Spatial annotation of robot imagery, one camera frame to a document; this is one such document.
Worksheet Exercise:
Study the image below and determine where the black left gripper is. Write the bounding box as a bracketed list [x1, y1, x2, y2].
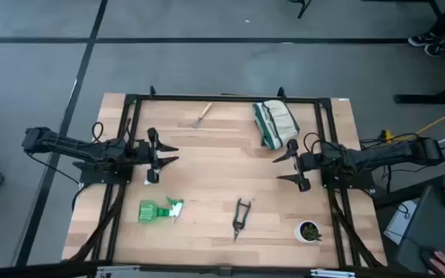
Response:
[134, 127, 180, 185]

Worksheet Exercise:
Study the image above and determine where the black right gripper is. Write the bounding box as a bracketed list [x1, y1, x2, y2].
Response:
[272, 138, 313, 193]

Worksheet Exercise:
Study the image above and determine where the cream green gardening bag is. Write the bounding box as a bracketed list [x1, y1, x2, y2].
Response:
[251, 99, 301, 151]

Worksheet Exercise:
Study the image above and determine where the green spray bottle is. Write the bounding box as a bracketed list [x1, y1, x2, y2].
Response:
[137, 196, 185, 224]

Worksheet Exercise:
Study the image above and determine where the succulent in white pot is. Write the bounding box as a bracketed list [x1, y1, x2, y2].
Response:
[293, 219, 323, 244]

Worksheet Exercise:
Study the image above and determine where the white paper sheet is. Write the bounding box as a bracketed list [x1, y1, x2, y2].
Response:
[383, 198, 419, 246]

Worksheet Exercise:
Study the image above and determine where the black desk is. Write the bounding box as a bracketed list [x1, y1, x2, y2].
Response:
[396, 185, 445, 278]

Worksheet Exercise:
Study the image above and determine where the black desk leg stand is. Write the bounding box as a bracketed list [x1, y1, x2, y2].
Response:
[394, 0, 445, 105]

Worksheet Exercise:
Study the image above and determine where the black chair leg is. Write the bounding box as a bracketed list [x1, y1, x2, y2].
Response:
[287, 0, 312, 19]

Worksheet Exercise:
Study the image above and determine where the black computer mouse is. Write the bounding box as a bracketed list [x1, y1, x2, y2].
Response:
[419, 246, 445, 276]

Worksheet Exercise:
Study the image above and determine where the person's black shoe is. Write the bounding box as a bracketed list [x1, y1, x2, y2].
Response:
[407, 32, 440, 48]
[424, 42, 445, 58]

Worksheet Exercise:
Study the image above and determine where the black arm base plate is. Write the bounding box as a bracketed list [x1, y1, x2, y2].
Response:
[320, 160, 375, 191]
[78, 154, 134, 185]

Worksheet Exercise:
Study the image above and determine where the black aluminium table frame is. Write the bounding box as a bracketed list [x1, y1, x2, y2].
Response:
[62, 85, 388, 271]

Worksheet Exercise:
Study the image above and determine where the silver bracket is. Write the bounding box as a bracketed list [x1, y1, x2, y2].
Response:
[95, 265, 142, 278]
[310, 269, 357, 278]

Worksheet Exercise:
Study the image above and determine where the yellow cable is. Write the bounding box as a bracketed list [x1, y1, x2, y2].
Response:
[383, 100, 445, 142]

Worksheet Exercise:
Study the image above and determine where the black rail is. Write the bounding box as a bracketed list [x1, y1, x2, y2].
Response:
[0, 260, 445, 278]

